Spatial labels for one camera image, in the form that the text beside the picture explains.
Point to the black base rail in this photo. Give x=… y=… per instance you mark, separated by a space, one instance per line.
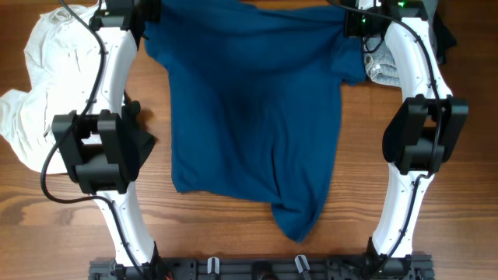
x=347 y=267

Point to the folded light blue jeans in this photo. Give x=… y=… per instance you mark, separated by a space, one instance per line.
x=378 y=61

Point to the black folded garment under jeans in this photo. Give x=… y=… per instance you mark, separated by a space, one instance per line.
x=443 y=39

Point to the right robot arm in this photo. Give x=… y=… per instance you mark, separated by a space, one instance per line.
x=420 y=137

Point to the white shirt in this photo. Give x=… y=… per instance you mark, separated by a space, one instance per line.
x=62 y=61

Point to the blue t-shirt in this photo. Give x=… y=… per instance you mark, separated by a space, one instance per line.
x=255 y=98

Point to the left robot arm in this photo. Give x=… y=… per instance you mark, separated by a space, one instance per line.
x=103 y=146

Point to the black garment under pile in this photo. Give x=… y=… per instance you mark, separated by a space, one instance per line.
x=139 y=143

